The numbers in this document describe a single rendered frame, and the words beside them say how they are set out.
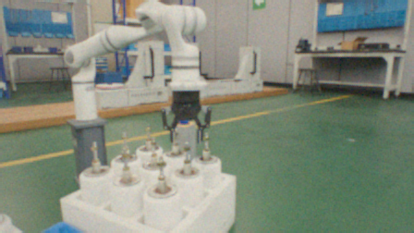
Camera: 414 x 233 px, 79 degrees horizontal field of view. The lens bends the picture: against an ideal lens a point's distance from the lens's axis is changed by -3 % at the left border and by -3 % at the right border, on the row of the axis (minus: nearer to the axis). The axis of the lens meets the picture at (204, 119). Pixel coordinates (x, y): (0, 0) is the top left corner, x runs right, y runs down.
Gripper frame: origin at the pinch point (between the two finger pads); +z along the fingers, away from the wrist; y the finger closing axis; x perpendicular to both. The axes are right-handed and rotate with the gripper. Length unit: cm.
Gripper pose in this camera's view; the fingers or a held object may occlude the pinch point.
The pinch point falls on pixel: (187, 139)
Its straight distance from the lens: 72.5
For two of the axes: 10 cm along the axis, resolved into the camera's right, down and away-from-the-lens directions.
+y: -9.9, 0.4, -1.7
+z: 0.0, 9.8, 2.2
